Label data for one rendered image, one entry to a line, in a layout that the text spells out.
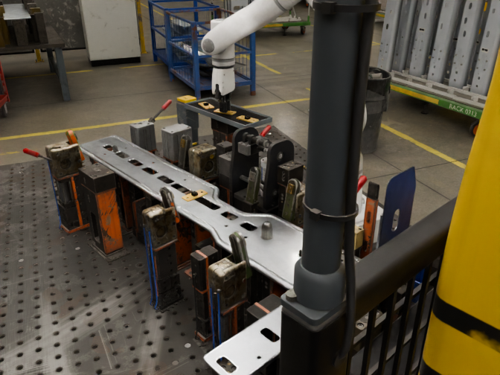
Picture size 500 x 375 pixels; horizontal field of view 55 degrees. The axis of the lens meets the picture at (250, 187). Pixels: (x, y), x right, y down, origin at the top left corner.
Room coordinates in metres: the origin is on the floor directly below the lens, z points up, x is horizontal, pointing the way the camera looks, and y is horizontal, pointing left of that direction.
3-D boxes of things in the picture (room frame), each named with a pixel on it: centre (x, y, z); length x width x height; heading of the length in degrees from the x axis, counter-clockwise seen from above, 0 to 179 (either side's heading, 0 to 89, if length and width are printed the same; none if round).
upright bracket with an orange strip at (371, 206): (1.10, -0.31, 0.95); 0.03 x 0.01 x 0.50; 42
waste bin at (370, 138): (4.30, -1.01, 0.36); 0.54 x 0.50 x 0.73; 112
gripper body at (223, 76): (1.80, 0.09, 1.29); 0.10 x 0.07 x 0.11; 152
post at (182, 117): (2.00, 0.26, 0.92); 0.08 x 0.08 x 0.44; 42
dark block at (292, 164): (1.39, -0.13, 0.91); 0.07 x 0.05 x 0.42; 132
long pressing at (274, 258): (1.42, 0.20, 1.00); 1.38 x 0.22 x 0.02; 42
